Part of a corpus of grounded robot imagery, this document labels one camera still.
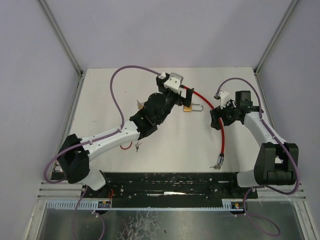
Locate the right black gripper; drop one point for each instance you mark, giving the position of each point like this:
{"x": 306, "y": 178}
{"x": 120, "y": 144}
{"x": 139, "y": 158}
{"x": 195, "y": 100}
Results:
{"x": 216, "y": 119}

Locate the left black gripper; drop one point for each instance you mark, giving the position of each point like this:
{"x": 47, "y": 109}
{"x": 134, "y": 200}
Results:
{"x": 175, "y": 94}

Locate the large brass padlock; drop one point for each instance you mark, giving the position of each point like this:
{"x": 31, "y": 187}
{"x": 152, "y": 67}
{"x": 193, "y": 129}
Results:
{"x": 193, "y": 108}

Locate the small brass padlock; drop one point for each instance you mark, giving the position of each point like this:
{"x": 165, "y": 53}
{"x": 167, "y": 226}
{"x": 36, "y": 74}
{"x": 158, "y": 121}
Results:
{"x": 140, "y": 105}

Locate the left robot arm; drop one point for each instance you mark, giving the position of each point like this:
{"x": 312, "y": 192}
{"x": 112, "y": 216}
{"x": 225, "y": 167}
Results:
{"x": 77, "y": 153}

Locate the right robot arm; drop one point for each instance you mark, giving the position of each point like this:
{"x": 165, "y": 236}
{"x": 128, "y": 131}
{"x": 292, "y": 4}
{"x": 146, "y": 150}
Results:
{"x": 276, "y": 162}

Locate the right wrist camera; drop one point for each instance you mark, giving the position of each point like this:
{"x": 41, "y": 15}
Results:
{"x": 224, "y": 98}

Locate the right aluminium frame post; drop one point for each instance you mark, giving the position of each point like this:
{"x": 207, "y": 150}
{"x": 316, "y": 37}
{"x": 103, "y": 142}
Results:
{"x": 276, "y": 35}

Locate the aluminium frame post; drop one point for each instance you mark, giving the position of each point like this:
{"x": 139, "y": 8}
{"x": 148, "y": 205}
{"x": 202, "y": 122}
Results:
{"x": 60, "y": 36}
{"x": 276, "y": 35}

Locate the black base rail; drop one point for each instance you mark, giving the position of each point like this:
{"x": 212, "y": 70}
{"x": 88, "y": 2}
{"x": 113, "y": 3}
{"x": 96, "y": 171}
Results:
{"x": 168, "y": 190}

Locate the left aluminium frame post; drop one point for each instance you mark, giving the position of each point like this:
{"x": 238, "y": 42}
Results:
{"x": 60, "y": 36}

